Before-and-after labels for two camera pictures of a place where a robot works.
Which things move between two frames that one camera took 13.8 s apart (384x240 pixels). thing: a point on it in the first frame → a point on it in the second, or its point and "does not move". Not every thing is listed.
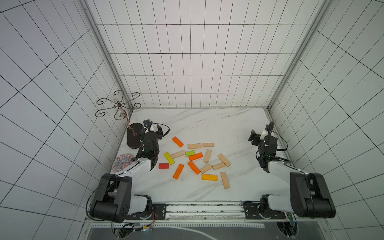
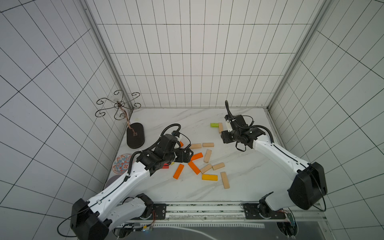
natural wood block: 208,144 does not move
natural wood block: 226,184 does not move
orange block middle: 196,156 does not move
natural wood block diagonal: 224,160 → 221,128
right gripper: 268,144 → 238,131
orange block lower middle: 194,167 does not move
